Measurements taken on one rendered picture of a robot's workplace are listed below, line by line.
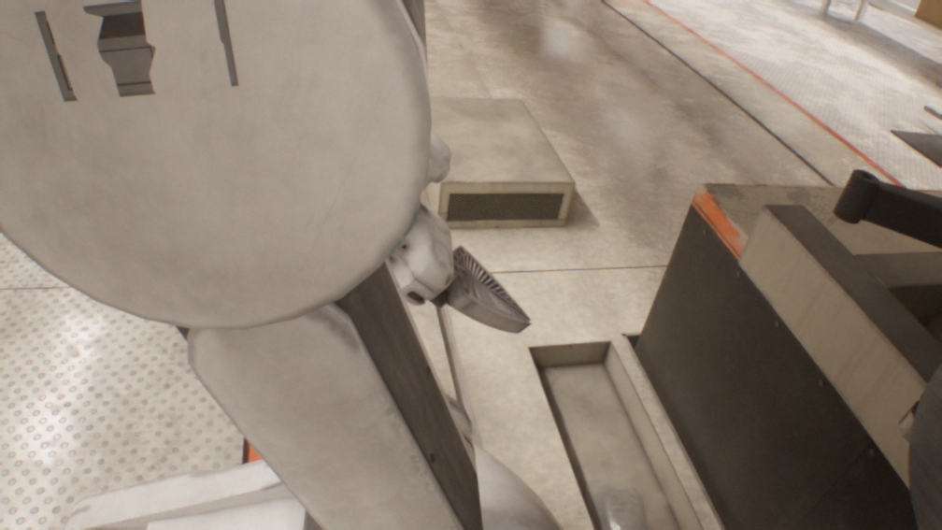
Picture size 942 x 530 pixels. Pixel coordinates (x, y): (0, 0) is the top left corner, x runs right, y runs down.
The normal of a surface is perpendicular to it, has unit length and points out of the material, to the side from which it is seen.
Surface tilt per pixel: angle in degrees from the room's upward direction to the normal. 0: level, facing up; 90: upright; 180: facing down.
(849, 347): 90
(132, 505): 27
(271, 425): 91
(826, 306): 90
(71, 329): 0
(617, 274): 0
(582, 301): 0
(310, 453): 90
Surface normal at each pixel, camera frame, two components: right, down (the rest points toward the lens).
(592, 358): 0.20, 0.62
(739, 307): -0.97, 0.04
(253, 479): -0.34, -0.72
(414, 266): -0.41, -0.06
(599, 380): 0.11, -0.78
